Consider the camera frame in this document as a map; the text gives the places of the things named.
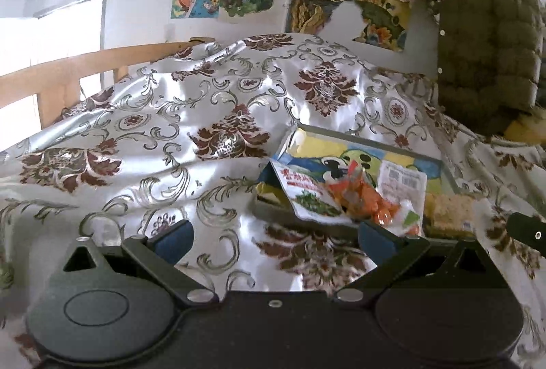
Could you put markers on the olive puffer jacket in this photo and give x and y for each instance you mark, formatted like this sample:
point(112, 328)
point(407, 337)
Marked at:
point(489, 61)

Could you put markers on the rice cracker pack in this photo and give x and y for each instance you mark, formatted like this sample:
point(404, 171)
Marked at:
point(448, 216)

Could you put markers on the bag of orange snacks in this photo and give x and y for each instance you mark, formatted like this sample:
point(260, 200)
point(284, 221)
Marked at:
point(360, 200)

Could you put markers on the window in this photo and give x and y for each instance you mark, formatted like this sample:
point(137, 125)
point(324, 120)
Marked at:
point(70, 28)

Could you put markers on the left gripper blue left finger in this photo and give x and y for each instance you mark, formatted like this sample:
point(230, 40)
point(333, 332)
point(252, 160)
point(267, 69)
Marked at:
point(174, 242)

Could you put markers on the white green stick snack pack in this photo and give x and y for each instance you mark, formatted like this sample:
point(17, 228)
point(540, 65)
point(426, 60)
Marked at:
point(404, 187)

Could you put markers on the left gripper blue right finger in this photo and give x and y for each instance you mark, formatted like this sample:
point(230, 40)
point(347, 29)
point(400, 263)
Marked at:
point(377, 242)

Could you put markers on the seaweed snack bag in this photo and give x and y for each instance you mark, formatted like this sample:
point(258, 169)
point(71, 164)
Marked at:
point(309, 198)

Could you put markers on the floral patterned bedspread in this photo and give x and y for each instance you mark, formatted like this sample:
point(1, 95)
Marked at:
point(187, 139)

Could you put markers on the frog painting paper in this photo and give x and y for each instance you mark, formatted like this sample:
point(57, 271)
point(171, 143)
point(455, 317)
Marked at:
point(327, 157)

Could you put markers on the grey tray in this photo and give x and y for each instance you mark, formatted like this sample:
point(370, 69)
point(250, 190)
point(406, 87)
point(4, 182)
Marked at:
point(272, 205)

